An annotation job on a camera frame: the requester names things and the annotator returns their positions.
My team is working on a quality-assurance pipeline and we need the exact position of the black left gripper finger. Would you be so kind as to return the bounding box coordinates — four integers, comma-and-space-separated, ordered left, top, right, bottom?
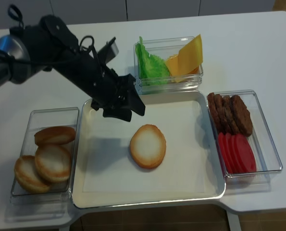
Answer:
123, 88, 146, 116
102, 107, 132, 122

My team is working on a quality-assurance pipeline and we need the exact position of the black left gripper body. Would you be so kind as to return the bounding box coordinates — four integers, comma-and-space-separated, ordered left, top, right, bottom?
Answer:
52, 51, 136, 111

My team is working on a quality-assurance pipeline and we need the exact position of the bun half toasted bottom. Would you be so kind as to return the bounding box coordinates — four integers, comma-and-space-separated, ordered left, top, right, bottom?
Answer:
129, 124, 166, 169

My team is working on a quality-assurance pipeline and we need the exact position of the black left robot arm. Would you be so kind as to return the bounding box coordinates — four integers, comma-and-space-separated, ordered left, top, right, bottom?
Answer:
0, 15, 145, 121

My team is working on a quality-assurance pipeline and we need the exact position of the green lettuce leaf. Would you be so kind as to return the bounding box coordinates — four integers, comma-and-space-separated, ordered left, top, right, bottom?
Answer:
135, 37, 170, 86

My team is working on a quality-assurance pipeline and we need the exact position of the clear lettuce and cheese box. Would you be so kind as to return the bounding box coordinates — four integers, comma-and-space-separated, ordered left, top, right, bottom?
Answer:
134, 35, 203, 94

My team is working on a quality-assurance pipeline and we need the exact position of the orange cheese slice flat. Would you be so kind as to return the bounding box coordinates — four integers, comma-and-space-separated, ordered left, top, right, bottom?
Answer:
165, 54, 199, 83

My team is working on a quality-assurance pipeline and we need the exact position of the yellow cheese slice upright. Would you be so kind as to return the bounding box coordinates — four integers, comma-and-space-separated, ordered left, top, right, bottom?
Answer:
178, 34, 203, 75

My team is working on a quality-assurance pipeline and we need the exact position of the white metal tray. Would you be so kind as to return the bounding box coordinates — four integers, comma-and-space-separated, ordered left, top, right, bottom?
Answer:
72, 91, 226, 209

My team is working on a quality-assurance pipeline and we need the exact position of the bun half upright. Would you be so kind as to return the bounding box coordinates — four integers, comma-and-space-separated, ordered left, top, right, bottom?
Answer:
34, 126, 76, 146

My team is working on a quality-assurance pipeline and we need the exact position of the bun half lower right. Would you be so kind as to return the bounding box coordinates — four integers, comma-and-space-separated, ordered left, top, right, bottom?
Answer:
35, 144, 71, 183

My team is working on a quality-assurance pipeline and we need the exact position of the brown patty back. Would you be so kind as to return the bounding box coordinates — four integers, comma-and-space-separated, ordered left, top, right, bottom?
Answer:
207, 92, 223, 133

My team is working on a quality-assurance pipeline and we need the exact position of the brown patty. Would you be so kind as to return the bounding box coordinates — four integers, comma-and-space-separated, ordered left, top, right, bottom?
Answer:
214, 94, 232, 134
207, 92, 223, 133
230, 95, 253, 137
223, 95, 240, 134

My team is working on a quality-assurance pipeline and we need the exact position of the clear bun box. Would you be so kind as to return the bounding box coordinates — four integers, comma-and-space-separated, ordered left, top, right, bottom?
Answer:
10, 107, 79, 205

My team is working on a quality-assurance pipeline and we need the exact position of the red tomato slice back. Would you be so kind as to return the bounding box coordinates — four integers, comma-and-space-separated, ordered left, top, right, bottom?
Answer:
218, 132, 233, 174

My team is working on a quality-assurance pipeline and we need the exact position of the red tomato slice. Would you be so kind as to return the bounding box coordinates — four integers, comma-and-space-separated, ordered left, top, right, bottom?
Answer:
218, 132, 233, 174
229, 135, 244, 174
233, 134, 257, 173
225, 133, 235, 174

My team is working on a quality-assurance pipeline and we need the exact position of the bun half bottom edge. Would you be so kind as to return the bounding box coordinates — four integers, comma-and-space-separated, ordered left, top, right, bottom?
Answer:
14, 155, 51, 194

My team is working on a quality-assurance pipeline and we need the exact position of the brown patty front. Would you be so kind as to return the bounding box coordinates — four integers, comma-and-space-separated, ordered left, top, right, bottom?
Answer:
230, 95, 253, 137

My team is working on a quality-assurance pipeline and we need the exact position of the clear patty and tomato box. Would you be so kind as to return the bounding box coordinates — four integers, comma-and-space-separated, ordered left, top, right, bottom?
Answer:
207, 90, 283, 185

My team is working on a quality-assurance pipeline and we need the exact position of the red tomato slice front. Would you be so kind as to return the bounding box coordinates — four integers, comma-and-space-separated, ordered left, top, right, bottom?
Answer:
233, 134, 257, 173

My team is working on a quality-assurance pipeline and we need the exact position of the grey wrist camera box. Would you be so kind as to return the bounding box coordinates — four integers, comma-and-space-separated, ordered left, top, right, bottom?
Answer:
97, 37, 119, 64

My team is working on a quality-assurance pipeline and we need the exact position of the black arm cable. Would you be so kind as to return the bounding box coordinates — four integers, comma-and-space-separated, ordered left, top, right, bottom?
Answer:
7, 4, 25, 32

